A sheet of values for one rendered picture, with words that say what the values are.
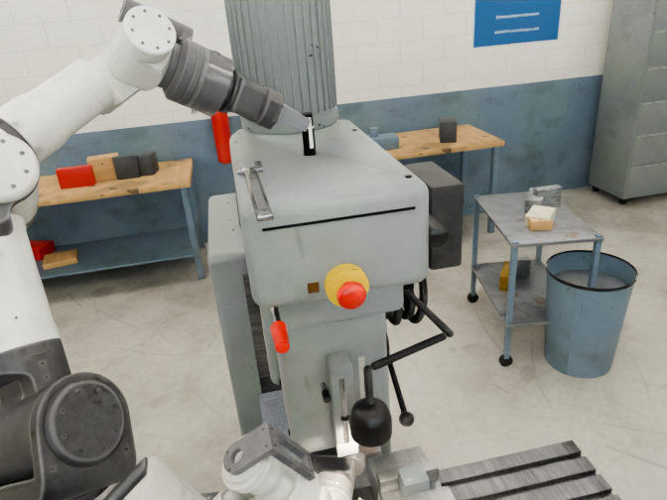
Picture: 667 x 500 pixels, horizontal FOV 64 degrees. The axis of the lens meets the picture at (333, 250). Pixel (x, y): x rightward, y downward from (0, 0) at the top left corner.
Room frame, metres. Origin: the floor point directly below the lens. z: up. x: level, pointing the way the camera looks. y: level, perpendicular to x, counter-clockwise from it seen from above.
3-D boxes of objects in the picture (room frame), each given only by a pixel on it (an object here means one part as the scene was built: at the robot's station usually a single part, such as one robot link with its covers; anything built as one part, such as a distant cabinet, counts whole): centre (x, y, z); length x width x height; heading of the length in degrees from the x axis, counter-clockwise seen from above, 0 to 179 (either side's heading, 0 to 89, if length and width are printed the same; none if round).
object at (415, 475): (0.90, -0.15, 1.07); 0.06 x 0.05 x 0.06; 101
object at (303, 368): (0.88, 0.03, 1.47); 0.21 x 0.19 x 0.32; 100
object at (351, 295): (0.63, -0.02, 1.76); 0.04 x 0.03 x 0.04; 100
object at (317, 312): (0.92, 0.03, 1.68); 0.34 x 0.24 x 0.10; 10
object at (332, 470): (0.78, 0.04, 1.23); 0.13 x 0.12 x 0.10; 81
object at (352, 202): (0.89, 0.03, 1.81); 0.47 x 0.26 x 0.16; 10
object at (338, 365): (0.77, 0.01, 1.45); 0.04 x 0.04 x 0.21; 10
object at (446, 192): (1.23, -0.25, 1.62); 0.20 x 0.09 x 0.21; 10
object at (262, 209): (0.70, 0.10, 1.89); 0.24 x 0.04 x 0.01; 11
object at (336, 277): (0.65, -0.01, 1.76); 0.06 x 0.02 x 0.06; 100
